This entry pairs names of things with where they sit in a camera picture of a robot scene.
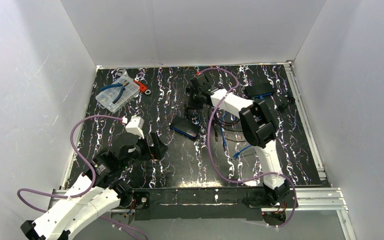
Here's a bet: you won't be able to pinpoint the black ethernet cable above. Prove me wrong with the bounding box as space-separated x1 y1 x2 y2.
207 105 246 143

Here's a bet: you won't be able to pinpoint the black switch with blue ports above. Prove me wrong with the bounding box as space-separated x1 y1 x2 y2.
169 115 201 141

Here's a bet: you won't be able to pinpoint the grey ribbed network switch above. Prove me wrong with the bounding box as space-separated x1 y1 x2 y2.
243 83 275 99

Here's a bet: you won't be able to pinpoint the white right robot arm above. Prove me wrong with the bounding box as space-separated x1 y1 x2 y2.
188 73 292 205

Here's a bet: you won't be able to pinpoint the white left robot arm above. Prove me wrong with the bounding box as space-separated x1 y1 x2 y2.
20 132 168 240

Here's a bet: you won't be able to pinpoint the red black tool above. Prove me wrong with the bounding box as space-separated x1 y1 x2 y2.
133 80 152 96

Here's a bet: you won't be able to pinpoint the clear plastic parts box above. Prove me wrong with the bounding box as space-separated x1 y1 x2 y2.
95 74 140 114

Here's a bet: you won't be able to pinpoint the black base bar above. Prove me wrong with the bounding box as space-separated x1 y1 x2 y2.
132 186 274 221

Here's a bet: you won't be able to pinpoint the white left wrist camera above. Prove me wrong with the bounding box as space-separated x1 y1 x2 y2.
125 116 145 139

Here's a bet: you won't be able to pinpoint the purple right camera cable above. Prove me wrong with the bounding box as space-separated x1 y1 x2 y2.
196 67 298 229

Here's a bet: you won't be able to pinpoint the purple camera cable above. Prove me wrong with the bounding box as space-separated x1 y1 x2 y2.
17 114 148 240
196 67 298 229

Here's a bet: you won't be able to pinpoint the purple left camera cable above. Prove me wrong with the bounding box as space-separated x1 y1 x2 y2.
17 114 148 240

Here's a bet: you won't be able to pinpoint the blue handled pliers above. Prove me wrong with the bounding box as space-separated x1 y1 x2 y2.
100 81 129 104

